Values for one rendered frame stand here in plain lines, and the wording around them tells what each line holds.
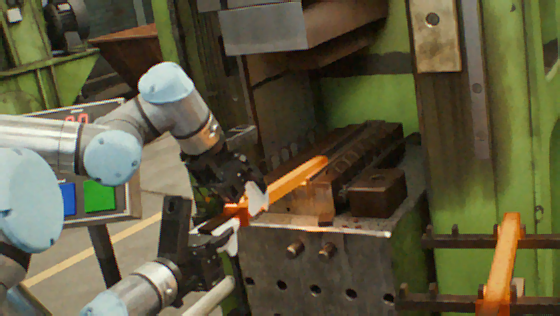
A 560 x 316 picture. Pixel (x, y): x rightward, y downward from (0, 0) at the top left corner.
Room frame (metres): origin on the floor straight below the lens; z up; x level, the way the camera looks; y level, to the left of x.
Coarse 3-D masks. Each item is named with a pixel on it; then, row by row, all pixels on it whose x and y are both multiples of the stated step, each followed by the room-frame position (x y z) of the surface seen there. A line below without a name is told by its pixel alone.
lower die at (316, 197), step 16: (336, 128) 1.72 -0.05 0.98; (352, 128) 1.66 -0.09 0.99; (400, 128) 1.62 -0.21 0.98; (320, 144) 1.57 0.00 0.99; (352, 144) 1.49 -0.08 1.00; (368, 144) 1.49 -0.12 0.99; (384, 144) 1.53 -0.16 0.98; (288, 160) 1.51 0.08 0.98; (304, 160) 1.46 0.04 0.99; (352, 160) 1.39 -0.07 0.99; (272, 176) 1.41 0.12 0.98; (320, 176) 1.32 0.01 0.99; (336, 176) 1.30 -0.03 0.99; (352, 176) 1.36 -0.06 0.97; (288, 192) 1.33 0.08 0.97; (304, 192) 1.31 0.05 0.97; (320, 192) 1.29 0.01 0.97; (336, 192) 1.29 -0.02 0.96; (272, 208) 1.35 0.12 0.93; (304, 208) 1.31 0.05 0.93; (320, 208) 1.29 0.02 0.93; (336, 208) 1.28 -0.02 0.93
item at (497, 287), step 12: (504, 216) 1.06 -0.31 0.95; (516, 216) 1.05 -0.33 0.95; (504, 228) 1.01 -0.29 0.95; (516, 228) 1.00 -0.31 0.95; (504, 240) 0.96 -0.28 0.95; (516, 240) 0.98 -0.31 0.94; (504, 252) 0.92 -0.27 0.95; (492, 264) 0.89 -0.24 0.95; (504, 264) 0.88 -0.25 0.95; (492, 276) 0.85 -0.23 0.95; (504, 276) 0.85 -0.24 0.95; (492, 288) 0.82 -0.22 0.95; (504, 288) 0.81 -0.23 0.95; (480, 300) 0.79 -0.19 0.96; (492, 300) 0.78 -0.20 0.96; (504, 300) 0.77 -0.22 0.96; (480, 312) 0.75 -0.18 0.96; (492, 312) 0.74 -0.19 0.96; (504, 312) 0.76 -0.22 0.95
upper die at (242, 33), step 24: (312, 0) 1.31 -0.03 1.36; (336, 0) 1.40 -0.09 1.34; (360, 0) 1.50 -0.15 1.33; (384, 0) 1.62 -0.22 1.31; (240, 24) 1.35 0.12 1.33; (264, 24) 1.32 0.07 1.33; (288, 24) 1.29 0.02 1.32; (312, 24) 1.30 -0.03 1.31; (336, 24) 1.39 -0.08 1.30; (360, 24) 1.49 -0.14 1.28; (240, 48) 1.35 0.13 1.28; (264, 48) 1.32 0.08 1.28; (288, 48) 1.30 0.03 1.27
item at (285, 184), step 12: (300, 168) 1.34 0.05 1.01; (312, 168) 1.34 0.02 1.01; (288, 180) 1.26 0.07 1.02; (300, 180) 1.29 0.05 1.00; (276, 192) 1.21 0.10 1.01; (240, 204) 1.15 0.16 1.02; (216, 216) 1.09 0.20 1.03; (228, 216) 1.08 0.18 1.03; (240, 216) 1.10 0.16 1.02; (204, 228) 1.04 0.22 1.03; (216, 228) 1.04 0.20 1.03
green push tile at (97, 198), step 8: (88, 184) 1.41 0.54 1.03; (96, 184) 1.41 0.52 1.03; (88, 192) 1.40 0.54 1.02; (96, 192) 1.40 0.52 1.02; (104, 192) 1.39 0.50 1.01; (112, 192) 1.39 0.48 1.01; (88, 200) 1.39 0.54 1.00; (96, 200) 1.39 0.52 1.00; (104, 200) 1.38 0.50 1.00; (112, 200) 1.38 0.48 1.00; (88, 208) 1.38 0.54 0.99; (96, 208) 1.38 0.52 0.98; (104, 208) 1.38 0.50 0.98; (112, 208) 1.37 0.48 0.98
